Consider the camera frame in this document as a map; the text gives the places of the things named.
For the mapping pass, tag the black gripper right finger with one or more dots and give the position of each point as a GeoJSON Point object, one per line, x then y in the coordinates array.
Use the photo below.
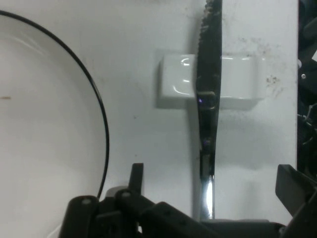
{"type": "Point", "coordinates": [292, 188]}

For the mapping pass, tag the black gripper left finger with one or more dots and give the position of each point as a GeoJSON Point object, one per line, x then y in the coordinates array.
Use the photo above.
{"type": "Point", "coordinates": [123, 210]}

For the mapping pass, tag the silver serrated table knife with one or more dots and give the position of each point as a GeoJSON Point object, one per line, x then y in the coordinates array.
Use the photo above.
{"type": "Point", "coordinates": [209, 74]}

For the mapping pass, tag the white plate with black rim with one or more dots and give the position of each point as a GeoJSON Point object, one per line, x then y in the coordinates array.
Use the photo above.
{"type": "Point", "coordinates": [44, 111]}

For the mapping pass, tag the white ceramic cutlery rest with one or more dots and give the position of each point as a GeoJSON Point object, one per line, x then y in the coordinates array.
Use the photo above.
{"type": "Point", "coordinates": [175, 79]}

